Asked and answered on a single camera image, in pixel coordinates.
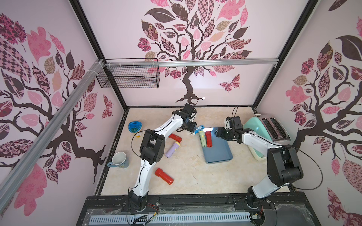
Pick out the blue plastic tray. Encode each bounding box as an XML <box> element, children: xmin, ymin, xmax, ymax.
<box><xmin>202</xmin><ymin>127</ymin><xmax>233</xmax><ymax>164</ymax></box>

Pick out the aluminium frame rail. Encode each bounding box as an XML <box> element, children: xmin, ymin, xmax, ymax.
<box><xmin>106</xmin><ymin>58</ymin><xmax>279</xmax><ymax>67</ymax></box>
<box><xmin>1</xmin><ymin>59</ymin><xmax>104</xmax><ymax>211</ymax></box>

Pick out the blue white flashlight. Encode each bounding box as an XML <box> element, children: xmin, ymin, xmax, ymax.
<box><xmin>194</xmin><ymin>125</ymin><xmax>205</xmax><ymax>135</ymax></box>

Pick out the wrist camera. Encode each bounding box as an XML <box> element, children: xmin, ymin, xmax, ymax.
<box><xmin>225</xmin><ymin>116</ymin><xmax>243</xmax><ymax>130</ymax></box>
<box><xmin>183</xmin><ymin>104</ymin><xmax>197</xmax><ymax>117</ymax></box>

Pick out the aluminium frame rail back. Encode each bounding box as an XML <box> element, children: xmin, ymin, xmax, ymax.
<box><xmin>106</xmin><ymin>58</ymin><xmax>279</xmax><ymax>67</ymax></box>

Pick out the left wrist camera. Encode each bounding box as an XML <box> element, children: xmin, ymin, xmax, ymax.
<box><xmin>183</xmin><ymin>104</ymin><xmax>197</xmax><ymax>117</ymax></box>

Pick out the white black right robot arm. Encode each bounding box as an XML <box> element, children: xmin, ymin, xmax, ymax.
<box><xmin>216</xmin><ymin>127</ymin><xmax>304</xmax><ymax>209</ymax></box>

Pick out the mint green toaster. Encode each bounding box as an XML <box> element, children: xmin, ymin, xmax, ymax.
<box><xmin>244</xmin><ymin>114</ymin><xmax>291</xmax><ymax>145</ymax></box>

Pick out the blue floral mug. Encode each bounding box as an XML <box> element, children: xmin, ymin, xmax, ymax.
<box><xmin>107</xmin><ymin>152</ymin><xmax>129</xmax><ymax>169</ymax></box>

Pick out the black wire basket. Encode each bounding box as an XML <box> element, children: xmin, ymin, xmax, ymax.
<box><xmin>97</xmin><ymin>57</ymin><xmax>161</xmax><ymax>89</ymax></box>

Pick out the red flashlight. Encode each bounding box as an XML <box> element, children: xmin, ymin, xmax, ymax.
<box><xmin>169</xmin><ymin>133</ymin><xmax>182</xmax><ymax>143</ymax></box>
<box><xmin>155</xmin><ymin>168</ymin><xmax>174</xmax><ymax>185</ymax></box>
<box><xmin>205</xmin><ymin>131</ymin><xmax>213</xmax><ymax>148</ymax></box>

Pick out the purple yellow flashlight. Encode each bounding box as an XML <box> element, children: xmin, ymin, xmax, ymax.
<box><xmin>165</xmin><ymin>141</ymin><xmax>181</xmax><ymax>158</ymax></box>

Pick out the green yellow flashlight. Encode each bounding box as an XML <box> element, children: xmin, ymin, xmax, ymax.
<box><xmin>199</xmin><ymin>130</ymin><xmax>207</xmax><ymax>147</ymax></box>

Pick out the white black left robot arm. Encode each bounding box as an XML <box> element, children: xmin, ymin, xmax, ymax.
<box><xmin>128</xmin><ymin>105</ymin><xmax>197</xmax><ymax>211</ymax></box>

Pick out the blue lidded snack cup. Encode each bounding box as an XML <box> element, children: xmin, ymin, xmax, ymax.
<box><xmin>128</xmin><ymin>121</ymin><xmax>143</xmax><ymax>137</ymax></box>

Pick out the aluminium frame rail left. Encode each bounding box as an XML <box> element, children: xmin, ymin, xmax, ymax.
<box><xmin>1</xmin><ymin>59</ymin><xmax>104</xmax><ymax>211</ymax></box>

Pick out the white slotted cable duct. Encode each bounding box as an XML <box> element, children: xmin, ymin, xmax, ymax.
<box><xmin>88</xmin><ymin>212</ymin><xmax>251</xmax><ymax>226</ymax></box>

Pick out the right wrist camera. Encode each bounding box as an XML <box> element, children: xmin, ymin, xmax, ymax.
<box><xmin>225</xmin><ymin>116</ymin><xmax>243</xmax><ymax>130</ymax></box>

